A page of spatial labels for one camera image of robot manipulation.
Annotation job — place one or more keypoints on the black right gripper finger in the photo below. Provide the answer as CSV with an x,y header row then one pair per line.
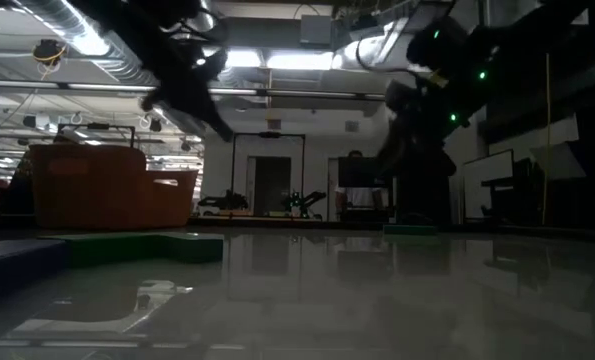
x,y
388,150
416,164

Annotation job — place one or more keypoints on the purple long block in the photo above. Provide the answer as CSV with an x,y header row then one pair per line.
x,y
12,265

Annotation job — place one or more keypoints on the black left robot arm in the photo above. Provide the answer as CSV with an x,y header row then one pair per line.
x,y
127,25

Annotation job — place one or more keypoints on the background black robot arm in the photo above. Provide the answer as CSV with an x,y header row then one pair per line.
x,y
222,202
304,202

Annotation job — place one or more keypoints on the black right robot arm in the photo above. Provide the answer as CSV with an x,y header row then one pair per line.
x,y
527,35

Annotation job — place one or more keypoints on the black monitor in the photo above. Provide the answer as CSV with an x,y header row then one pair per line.
x,y
362,172

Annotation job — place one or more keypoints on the person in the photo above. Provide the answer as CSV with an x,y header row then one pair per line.
x,y
19,190
359,197

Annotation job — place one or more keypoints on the ceiling light panel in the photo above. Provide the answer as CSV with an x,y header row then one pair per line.
x,y
299,61
242,58

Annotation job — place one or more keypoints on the whiteboard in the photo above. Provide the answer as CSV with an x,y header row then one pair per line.
x,y
487,185

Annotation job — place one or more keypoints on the dark double door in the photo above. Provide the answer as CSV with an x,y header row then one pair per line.
x,y
272,185

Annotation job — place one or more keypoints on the orange plastic bin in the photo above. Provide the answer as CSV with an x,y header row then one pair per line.
x,y
102,195

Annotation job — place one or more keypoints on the grey ceiling box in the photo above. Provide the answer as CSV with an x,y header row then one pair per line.
x,y
316,30

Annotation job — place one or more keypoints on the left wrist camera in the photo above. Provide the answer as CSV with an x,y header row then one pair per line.
x,y
212,65

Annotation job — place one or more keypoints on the tall black gantry frame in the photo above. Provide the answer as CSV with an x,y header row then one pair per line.
x,y
269,134

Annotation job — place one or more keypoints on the ribbed silver air duct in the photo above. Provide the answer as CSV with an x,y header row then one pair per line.
x,y
107,65

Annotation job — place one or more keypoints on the white round air duct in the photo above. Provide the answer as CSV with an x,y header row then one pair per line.
x,y
372,50

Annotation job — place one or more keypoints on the long metal ceiling rail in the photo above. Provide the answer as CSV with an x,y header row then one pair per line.
x,y
302,94

